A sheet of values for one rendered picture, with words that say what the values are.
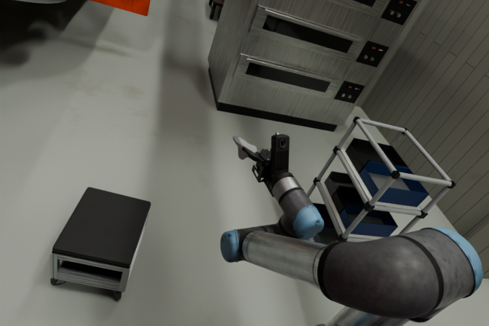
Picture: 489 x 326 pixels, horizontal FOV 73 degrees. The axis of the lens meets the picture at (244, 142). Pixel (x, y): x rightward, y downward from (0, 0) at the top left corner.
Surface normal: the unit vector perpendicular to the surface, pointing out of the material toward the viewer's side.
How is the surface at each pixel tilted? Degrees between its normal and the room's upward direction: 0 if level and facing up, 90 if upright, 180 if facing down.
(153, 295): 0
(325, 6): 90
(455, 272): 35
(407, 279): 42
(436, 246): 5
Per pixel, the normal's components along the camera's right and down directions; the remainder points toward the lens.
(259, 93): 0.18, 0.63
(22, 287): 0.33, -0.76
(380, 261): -0.29, -0.66
